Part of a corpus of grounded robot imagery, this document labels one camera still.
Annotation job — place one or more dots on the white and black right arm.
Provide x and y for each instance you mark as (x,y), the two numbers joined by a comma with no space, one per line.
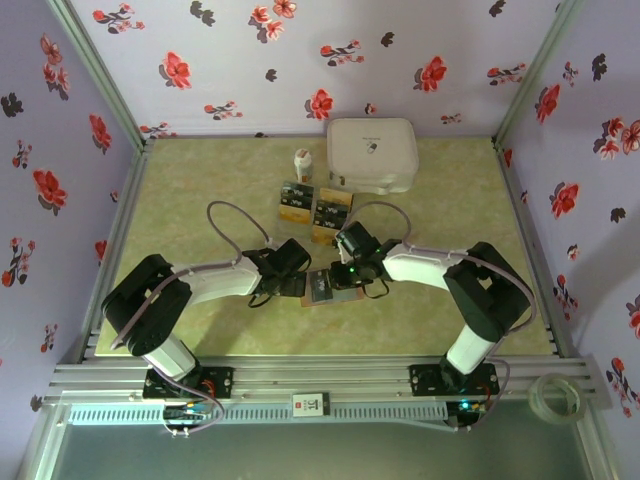
(420,265)

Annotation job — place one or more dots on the aluminium corner post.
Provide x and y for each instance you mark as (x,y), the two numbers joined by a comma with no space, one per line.
(101,75)
(534,75)

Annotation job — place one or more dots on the small control board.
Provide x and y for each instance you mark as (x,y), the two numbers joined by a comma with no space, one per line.
(471,407)
(187,413)

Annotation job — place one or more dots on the gold VIP card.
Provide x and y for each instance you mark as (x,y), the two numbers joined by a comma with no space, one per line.
(294,215)
(337,196)

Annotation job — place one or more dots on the white label with red logo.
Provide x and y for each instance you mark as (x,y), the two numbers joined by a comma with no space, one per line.
(310,405)

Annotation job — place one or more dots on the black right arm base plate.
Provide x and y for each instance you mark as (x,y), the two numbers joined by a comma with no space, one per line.
(425,380)

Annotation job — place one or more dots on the clear acrylic card rack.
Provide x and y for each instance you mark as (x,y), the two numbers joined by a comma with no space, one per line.
(295,229)

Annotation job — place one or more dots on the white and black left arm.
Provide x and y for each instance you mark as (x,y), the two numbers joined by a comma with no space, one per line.
(220,282)

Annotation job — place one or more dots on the aluminium frame beam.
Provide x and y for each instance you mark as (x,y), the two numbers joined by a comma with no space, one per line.
(597,450)
(42,445)

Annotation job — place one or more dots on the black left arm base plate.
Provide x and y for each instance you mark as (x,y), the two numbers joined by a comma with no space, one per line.
(222,382)

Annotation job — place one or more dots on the aluminium side rail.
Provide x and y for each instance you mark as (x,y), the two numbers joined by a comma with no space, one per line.
(531,250)
(109,250)

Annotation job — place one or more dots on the white zippered pouch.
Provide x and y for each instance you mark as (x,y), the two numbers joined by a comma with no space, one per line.
(372,155)

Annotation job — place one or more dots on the black VIP card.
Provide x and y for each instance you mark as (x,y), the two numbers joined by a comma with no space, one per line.
(320,287)
(332,208)
(296,201)
(298,189)

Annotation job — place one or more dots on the white pill bottle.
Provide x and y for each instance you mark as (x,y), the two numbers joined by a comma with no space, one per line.
(303,167)

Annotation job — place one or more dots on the clear tape roll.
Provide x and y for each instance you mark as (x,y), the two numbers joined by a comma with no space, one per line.
(560,419)

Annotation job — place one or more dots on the aluminium cross rail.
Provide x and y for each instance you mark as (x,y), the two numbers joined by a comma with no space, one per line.
(320,375)

